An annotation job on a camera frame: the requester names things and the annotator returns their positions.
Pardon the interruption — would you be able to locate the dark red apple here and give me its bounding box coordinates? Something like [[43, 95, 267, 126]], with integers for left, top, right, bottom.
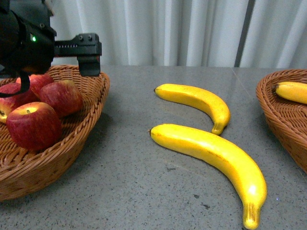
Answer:
[[6, 102, 62, 150]]

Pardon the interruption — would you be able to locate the red apple behind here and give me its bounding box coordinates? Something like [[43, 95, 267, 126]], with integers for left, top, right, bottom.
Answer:
[[39, 80, 83, 118]]

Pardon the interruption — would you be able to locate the brown wicker basket left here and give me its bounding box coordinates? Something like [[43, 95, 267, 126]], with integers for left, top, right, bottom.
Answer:
[[0, 64, 111, 202]]

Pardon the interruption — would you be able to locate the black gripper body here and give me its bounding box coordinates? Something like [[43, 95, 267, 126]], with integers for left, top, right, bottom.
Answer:
[[0, 0, 102, 76]]

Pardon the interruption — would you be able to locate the brown wicker basket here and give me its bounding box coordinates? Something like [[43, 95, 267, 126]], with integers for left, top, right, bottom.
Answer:
[[256, 69, 307, 172], [0, 64, 111, 202]]

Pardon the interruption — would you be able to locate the yellow banana far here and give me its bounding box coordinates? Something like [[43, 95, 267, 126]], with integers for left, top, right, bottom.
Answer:
[[154, 83, 231, 135]]

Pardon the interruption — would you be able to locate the yellow banana near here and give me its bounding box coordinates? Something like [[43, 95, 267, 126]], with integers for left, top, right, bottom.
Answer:
[[149, 124, 267, 230]]

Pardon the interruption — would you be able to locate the red apple with yellow patch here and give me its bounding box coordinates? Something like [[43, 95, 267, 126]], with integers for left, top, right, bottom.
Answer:
[[0, 82, 39, 124]]

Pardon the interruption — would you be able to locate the yellow banana in basket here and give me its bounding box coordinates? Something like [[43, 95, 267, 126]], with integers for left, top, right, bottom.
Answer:
[[273, 81, 307, 104]]

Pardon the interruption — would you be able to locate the white pleated curtain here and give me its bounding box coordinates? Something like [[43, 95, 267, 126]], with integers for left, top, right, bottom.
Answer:
[[50, 0, 307, 69]]

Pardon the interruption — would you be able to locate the red apple near front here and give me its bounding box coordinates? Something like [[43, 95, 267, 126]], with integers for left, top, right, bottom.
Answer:
[[29, 73, 54, 101]]

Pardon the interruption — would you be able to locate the brown wicker basket right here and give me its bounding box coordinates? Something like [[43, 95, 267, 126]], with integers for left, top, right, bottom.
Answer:
[[256, 69, 307, 172]]

